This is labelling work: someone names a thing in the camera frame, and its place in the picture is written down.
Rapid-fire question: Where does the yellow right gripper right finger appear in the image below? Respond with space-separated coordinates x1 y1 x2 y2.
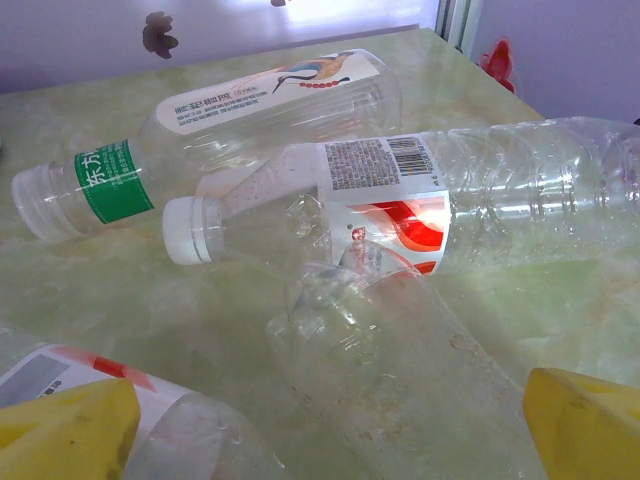
522 367 640 480

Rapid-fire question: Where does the clear unlabelled crumpled bottle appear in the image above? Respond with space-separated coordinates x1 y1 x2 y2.
266 238 551 480

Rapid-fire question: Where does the aluminium frame post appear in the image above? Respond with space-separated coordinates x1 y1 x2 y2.
433 0 485 56

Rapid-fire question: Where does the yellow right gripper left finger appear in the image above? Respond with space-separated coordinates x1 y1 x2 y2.
0 377 142 480

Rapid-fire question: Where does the clear bottle bird label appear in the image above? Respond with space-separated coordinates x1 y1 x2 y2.
10 48 404 242

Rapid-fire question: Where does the clear bottle red-white label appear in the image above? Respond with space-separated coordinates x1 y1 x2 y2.
162 115 640 277
0 343 281 480

